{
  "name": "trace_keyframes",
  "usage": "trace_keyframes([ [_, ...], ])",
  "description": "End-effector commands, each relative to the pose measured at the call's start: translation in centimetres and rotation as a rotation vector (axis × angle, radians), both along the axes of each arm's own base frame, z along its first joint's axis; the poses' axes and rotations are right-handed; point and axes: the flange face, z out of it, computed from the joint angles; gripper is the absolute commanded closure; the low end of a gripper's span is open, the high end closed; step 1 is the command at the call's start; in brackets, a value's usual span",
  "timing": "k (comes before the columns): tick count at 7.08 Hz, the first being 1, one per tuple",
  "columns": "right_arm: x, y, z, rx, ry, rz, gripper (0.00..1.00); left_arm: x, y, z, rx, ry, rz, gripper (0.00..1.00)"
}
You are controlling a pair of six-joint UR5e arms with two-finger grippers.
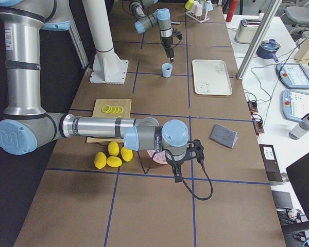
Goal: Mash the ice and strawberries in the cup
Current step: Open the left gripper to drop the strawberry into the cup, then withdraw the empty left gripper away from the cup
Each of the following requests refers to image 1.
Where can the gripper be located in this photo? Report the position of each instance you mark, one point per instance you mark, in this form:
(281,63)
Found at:
(175,163)
(167,42)

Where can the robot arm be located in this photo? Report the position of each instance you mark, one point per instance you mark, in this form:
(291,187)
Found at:
(62,90)
(160,18)

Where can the light blue cup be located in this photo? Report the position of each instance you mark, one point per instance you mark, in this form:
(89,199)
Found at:
(167,73)

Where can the yellow cup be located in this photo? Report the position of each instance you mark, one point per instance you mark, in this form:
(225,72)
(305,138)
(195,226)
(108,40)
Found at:
(189,4)

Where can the pink cup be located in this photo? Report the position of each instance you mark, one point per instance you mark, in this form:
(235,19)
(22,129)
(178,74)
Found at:
(197,9)

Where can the pink bowl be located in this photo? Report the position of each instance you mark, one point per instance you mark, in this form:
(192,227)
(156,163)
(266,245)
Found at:
(159,158)

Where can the cream bear tray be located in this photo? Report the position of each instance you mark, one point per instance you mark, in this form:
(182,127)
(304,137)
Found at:
(211,77)

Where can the yellow lemon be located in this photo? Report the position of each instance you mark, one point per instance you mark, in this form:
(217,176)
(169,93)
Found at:
(100,160)
(126,154)
(114,161)
(113,149)

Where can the grey folded cloth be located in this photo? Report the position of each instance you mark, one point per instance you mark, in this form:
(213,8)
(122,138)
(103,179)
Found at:
(224,136)

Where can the lemon slices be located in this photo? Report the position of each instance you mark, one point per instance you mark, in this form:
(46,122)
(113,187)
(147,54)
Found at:
(112,109)

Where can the silver toaster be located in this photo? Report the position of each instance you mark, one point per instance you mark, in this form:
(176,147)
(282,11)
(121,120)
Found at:
(246,30)

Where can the red bottle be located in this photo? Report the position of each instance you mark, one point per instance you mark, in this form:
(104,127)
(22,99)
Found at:
(232,7)

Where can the wooden cutting board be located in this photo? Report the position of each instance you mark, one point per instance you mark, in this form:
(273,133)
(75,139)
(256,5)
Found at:
(99,103)

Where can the blue saucepan with lid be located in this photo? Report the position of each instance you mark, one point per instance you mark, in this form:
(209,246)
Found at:
(268,49)

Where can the upper teach pendant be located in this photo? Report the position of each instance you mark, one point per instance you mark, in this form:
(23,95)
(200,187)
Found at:
(293,75)

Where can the teach pendant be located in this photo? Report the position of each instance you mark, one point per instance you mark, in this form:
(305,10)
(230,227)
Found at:
(293,75)
(295,104)

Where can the black monitor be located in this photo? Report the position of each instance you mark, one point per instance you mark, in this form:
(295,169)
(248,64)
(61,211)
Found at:
(298,174)

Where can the lower teach pendant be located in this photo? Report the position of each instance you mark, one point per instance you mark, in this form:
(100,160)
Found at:
(295,104)

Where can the clear water bottle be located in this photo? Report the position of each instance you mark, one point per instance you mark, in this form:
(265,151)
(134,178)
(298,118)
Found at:
(300,129)

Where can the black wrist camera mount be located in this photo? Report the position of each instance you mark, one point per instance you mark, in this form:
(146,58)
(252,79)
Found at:
(195,151)
(177,34)

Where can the white wire cup rack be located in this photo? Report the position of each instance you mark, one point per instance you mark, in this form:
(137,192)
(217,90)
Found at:
(198,18)

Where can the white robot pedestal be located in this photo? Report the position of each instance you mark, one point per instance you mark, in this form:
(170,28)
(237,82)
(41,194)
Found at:
(107,67)

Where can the aluminium frame post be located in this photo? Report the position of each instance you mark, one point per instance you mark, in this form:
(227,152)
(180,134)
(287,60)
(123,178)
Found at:
(258,37)

